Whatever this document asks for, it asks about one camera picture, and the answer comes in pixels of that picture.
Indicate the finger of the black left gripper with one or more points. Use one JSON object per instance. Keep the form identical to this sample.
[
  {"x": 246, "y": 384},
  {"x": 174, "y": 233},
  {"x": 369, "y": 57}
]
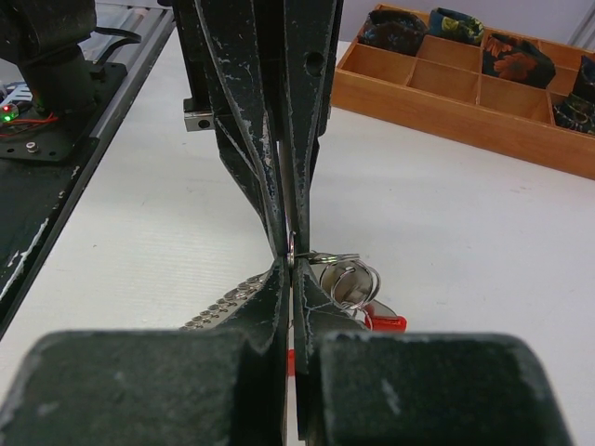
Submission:
[
  {"x": 310, "y": 45},
  {"x": 231, "y": 39}
]

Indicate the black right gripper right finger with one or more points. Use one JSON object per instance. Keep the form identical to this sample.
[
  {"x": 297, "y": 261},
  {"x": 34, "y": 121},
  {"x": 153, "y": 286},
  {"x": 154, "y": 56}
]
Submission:
[{"x": 361, "y": 387}]

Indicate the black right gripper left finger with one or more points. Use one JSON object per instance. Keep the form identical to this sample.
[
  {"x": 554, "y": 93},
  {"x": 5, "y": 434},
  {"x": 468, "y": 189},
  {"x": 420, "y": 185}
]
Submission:
[{"x": 224, "y": 385}]

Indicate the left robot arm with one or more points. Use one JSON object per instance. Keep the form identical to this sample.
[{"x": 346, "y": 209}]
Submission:
[{"x": 43, "y": 38}]

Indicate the dark rolled cloth front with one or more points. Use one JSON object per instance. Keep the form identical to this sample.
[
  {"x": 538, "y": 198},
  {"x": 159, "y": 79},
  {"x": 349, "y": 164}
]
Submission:
[{"x": 393, "y": 30}]

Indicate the dark rolled cloth yellow pattern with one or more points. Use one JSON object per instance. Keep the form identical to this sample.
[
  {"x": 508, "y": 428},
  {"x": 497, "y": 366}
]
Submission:
[{"x": 455, "y": 26}]

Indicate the wooden compartment tray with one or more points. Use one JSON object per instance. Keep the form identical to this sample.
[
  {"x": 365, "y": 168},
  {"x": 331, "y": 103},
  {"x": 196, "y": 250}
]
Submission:
[{"x": 442, "y": 90}]

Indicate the dark rolled cloth centre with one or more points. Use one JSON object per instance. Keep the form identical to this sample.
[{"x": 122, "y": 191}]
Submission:
[{"x": 517, "y": 60}]

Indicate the dark rolled cloth far right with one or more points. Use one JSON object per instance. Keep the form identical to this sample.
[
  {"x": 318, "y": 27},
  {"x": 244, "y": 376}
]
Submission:
[{"x": 576, "y": 111}]

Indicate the aluminium frame rail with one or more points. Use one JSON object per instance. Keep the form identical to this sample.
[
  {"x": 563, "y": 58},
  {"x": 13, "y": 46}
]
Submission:
[{"x": 154, "y": 23}]

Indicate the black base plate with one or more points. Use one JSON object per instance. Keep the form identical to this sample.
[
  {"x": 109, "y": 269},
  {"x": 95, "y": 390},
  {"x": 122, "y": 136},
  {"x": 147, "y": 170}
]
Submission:
[{"x": 39, "y": 172}]

